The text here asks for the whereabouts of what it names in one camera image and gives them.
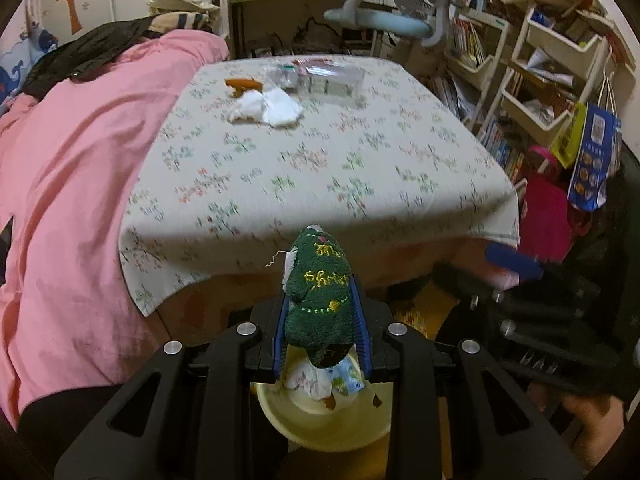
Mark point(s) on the black jacket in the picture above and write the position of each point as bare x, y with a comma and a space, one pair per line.
85, 55

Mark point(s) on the blue paper bag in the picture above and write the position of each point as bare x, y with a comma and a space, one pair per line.
595, 160

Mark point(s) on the floral tablecloth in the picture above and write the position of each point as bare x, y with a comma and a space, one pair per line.
325, 160

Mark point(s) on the clear plastic box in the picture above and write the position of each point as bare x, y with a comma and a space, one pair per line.
332, 85

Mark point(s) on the red snack wrapper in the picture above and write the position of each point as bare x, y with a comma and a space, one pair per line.
315, 63

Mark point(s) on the green embroidered sock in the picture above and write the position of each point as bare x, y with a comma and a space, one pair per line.
315, 305

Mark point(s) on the white shelf cart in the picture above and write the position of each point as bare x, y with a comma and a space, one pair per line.
560, 40

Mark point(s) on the pink duvet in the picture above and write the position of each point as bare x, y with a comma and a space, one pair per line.
75, 210

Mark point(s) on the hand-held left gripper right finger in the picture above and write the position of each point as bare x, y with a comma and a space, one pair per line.
363, 332

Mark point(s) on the yellow bag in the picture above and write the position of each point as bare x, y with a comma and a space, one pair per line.
570, 135

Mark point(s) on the grey blue desk chair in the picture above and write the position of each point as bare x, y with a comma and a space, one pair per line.
400, 15

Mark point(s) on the row of colourful books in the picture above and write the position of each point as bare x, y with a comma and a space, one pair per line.
467, 40
502, 150

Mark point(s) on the beige tote bag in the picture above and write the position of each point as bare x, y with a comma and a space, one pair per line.
175, 2

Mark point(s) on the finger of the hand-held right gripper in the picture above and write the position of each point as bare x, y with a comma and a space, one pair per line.
515, 262
460, 280

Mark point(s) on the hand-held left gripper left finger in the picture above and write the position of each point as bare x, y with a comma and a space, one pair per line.
280, 332

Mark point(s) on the person's right hand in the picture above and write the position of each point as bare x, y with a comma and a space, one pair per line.
595, 425

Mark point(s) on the pink bag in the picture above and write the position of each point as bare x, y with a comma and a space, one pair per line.
545, 210

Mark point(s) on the striped beige cloth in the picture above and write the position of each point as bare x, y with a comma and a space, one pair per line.
180, 21

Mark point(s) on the yellow round bin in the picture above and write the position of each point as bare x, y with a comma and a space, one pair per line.
340, 430

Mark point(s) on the white bookshelf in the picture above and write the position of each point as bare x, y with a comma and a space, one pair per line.
475, 72

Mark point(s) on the crumpled white paper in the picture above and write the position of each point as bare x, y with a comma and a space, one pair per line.
307, 380

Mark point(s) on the blue printed wrapper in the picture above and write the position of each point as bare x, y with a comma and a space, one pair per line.
347, 377

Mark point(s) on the whale printed bed bumper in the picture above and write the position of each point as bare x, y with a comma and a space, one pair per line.
30, 42

